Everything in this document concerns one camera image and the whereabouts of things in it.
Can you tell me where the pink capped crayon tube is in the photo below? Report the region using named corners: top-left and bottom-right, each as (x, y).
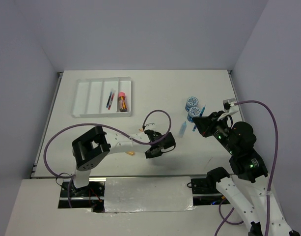
top-left (118, 92), bottom-right (128, 112)

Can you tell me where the white compartment tray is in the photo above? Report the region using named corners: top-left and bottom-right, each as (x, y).
top-left (71, 77), bottom-right (132, 118)

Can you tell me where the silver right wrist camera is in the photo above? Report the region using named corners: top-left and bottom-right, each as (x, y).
top-left (218, 98), bottom-right (239, 121)

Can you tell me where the light blue highlighter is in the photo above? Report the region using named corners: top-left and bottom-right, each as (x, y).
top-left (178, 121), bottom-right (187, 138)

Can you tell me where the red gel pen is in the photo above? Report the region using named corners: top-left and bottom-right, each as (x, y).
top-left (108, 91), bottom-right (115, 110)

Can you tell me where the teal gel pen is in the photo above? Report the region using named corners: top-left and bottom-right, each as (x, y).
top-left (193, 105), bottom-right (207, 132)

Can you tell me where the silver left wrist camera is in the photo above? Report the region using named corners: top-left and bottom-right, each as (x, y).
top-left (142, 122), bottom-right (156, 131)

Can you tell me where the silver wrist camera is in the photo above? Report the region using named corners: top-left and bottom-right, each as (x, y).
top-left (218, 98), bottom-right (239, 121)
top-left (142, 122), bottom-right (156, 131)

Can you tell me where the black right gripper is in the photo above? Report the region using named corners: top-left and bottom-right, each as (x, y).
top-left (192, 109), bottom-right (236, 153)

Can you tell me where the silver foil sheet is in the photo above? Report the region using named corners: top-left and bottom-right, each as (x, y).
top-left (104, 177), bottom-right (194, 213)

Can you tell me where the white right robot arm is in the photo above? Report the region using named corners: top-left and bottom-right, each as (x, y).
top-left (193, 111), bottom-right (299, 236)

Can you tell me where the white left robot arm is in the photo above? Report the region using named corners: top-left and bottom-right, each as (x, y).
top-left (71, 126), bottom-right (176, 196)

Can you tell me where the dark blue gel pen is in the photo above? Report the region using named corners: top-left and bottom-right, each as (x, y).
top-left (106, 89), bottom-right (113, 108)

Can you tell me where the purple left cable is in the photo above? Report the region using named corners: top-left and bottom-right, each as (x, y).
top-left (43, 110), bottom-right (172, 209)

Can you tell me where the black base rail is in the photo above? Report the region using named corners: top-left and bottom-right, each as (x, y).
top-left (58, 176), bottom-right (224, 213)

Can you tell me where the orange highlighter cap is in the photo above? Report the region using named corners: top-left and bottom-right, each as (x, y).
top-left (126, 151), bottom-right (135, 156)

